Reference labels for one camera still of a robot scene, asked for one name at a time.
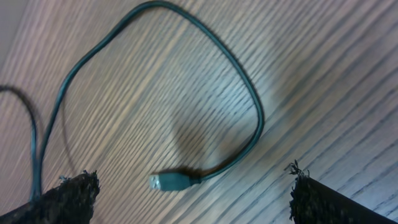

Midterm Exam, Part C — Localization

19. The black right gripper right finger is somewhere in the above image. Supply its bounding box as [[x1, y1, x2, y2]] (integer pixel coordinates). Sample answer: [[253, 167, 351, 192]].
[[287, 161, 397, 224]]

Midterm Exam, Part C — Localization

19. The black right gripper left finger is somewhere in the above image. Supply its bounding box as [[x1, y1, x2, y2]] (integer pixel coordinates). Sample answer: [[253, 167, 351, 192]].
[[1, 171, 100, 224]]

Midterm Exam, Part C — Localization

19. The thin black cable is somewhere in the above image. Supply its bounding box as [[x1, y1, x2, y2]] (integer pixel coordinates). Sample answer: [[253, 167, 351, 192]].
[[0, 84, 40, 200]]

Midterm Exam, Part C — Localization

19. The black usb cable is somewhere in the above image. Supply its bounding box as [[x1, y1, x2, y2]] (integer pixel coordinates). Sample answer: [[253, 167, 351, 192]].
[[29, 0, 265, 203]]

